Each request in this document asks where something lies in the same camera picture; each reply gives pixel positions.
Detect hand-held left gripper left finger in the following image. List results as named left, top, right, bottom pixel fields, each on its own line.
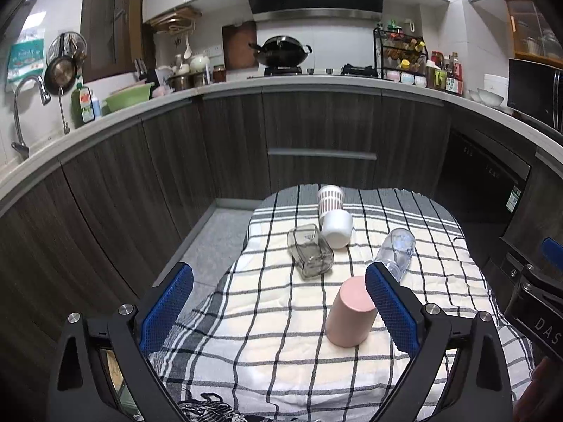
left=46, top=261, right=195, bottom=422

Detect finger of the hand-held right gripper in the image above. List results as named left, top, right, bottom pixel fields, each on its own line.
left=523, top=236, right=563, bottom=295

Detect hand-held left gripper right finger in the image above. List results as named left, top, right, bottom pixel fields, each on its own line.
left=365, top=261, right=515, bottom=422

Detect pink cup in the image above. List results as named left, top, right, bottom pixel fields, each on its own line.
left=325, top=275, right=379, bottom=347

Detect clear plastic cup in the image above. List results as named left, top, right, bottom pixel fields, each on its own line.
left=374, top=227, right=417, bottom=283

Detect plain white cup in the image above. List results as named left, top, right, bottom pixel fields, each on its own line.
left=321, top=209, right=355, bottom=249

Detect clear square glass cup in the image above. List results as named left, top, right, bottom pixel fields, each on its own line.
left=287, top=224, right=335, bottom=280

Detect white striped cup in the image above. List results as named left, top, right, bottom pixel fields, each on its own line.
left=317, top=185, right=345, bottom=221

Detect person's right hand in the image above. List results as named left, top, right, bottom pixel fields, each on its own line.
left=514, top=355, right=563, bottom=422

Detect black built-in dishwasher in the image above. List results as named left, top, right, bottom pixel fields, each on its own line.
left=437, top=129, right=533, bottom=240

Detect black white checkered cloth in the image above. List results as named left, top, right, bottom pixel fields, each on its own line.
left=148, top=184, right=536, bottom=422

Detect wood grain lower cabinets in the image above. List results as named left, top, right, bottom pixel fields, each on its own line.
left=0, top=88, right=563, bottom=335

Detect black microwave oven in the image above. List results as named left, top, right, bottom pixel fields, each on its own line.
left=507, top=57, right=563, bottom=133

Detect white bowl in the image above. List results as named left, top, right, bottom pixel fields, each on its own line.
left=468, top=87, right=505, bottom=107

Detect white rice cooker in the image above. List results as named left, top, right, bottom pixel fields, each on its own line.
left=483, top=73, right=511, bottom=96

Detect dark soy sauce bottle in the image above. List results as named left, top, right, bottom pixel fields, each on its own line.
left=445, top=52, right=465, bottom=97

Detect green plastic basin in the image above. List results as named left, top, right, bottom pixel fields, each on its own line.
left=104, top=83, right=156, bottom=114

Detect red capped sauce bottle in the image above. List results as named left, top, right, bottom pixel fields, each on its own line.
left=426, top=50, right=448, bottom=92

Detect green dish soap bottle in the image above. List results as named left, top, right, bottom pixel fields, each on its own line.
left=71, top=83, right=96, bottom=127

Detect small chrome tap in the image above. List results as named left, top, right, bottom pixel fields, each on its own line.
left=57, top=85, right=71, bottom=135

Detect steel pot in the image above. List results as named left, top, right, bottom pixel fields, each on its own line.
left=166, top=73, right=193, bottom=91

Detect chrome kitchen faucet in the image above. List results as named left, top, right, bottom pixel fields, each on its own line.
left=11, top=75, right=52, bottom=160

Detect gas stove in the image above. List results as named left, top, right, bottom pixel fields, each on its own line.
left=263, top=64, right=380, bottom=78

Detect black spice rack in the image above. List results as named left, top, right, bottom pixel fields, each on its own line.
left=373, top=26, right=428, bottom=83

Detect hanging frying pan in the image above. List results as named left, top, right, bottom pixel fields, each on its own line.
left=44, top=32, right=88, bottom=96

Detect brown cutting board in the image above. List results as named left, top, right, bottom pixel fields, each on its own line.
left=222, top=21, right=259, bottom=70

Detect black wok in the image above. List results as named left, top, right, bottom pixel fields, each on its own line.
left=249, top=35, right=314, bottom=68

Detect printed plastic bag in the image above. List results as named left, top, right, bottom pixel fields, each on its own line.
left=6, top=27, right=47, bottom=93

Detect dark framed window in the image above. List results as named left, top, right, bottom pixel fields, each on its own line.
left=81, top=0, right=156, bottom=83

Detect grey drawer handle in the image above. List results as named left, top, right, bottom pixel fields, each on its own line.
left=267, top=148, right=378, bottom=161

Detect glass door wall cabinet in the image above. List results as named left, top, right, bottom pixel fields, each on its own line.
left=505, top=0, right=563, bottom=60

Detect wall rack with boards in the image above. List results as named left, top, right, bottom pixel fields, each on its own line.
left=146, top=6, right=203, bottom=35

